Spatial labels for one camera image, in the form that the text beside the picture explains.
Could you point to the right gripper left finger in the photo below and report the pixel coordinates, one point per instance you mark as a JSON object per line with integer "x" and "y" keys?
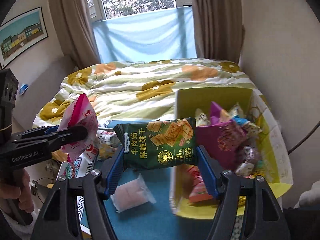
{"x": 59, "y": 216}

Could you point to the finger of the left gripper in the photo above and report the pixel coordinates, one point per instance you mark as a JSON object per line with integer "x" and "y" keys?
{"x": 35, "y": 132}
{"x": 57, "y": 139}

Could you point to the pink white snack bag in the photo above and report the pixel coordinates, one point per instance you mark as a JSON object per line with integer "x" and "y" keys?
{"x": 81, "y": 119}

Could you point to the green cracker packet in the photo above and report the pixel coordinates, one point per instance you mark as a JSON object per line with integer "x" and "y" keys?
{"x": 158, "y": 144}

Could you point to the corn chip bag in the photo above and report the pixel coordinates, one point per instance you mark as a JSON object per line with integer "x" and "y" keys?
{"x": 107, "y": 143}

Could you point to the white red Oishi bag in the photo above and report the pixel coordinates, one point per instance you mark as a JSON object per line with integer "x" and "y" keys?
{"x": 83, "y": 164}

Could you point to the left hand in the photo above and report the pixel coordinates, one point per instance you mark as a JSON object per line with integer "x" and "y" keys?
{"x": 23, "y": 194}

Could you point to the small blue white object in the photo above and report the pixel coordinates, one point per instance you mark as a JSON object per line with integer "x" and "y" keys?
{"x": 23, "y": 89}

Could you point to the grey headboard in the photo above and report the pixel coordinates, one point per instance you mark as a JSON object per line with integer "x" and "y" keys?
{"x": 40, "y": 92}

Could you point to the floral striped quilt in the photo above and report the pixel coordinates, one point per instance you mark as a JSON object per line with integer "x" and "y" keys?
{"x": 143, "y": 90}

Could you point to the red snack packet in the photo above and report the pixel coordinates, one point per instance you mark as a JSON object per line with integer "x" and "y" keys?
{"x": 199, "y": 192}

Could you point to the clear pink pastry packet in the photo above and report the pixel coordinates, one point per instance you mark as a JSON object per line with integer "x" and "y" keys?
{"x": 132, "y": 194}

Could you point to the patterned blue table mat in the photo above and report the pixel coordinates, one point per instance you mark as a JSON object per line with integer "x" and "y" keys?
{"x": 171, "y": 216}

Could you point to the purple snack bag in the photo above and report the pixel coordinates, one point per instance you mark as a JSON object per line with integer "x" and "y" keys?
{"x": 221, "y": 137}

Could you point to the blue white snack bag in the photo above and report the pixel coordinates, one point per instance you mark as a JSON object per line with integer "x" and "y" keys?
{"x": 249, "y": 127}

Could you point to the framed house picture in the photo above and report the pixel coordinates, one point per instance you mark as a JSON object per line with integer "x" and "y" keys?
{"x": 21, "y": 33}

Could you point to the brown left curtain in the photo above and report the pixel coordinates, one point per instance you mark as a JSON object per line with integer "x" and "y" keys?
{"x": 74, "y": 31}

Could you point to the brown curtain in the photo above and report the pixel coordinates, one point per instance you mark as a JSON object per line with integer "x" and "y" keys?
{"x": 74, "y": 31}
{"x": 218, "y": 29}

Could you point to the light blue window cloth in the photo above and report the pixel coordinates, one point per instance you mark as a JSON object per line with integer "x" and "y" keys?
{"x": 150, "y": 36}

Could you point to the brown right curtain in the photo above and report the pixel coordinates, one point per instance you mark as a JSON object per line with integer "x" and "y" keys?
{"x": 218, "y": 29}

